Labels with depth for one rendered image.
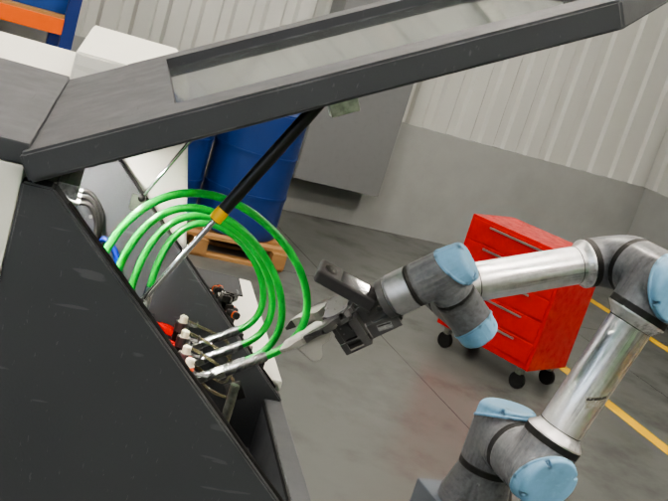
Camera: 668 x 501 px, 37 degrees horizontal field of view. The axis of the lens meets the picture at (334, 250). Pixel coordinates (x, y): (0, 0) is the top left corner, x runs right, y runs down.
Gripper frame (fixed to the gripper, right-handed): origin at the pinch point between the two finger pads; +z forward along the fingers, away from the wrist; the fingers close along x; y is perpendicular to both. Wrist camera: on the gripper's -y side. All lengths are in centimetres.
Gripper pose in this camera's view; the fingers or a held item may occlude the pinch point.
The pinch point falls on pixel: (285, 333)
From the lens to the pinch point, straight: 177.7
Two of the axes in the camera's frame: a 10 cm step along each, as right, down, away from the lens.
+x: 0.9, -4.3, 9.0
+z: -8.6, 4.3, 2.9
